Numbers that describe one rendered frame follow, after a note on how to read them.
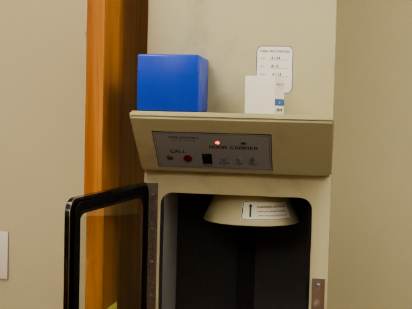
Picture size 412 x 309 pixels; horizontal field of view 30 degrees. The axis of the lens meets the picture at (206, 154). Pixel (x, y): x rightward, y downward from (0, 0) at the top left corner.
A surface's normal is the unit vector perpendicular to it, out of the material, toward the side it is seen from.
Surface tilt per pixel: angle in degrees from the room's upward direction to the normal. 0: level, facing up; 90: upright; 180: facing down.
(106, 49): 90
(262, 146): 135
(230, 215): 66
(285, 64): 90
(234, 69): 90
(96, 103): 90
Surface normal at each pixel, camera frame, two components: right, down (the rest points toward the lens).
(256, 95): -0.39, 0.04
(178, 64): -0.15, 0.05
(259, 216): 0.13, -0.35
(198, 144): -0.12, 0.74
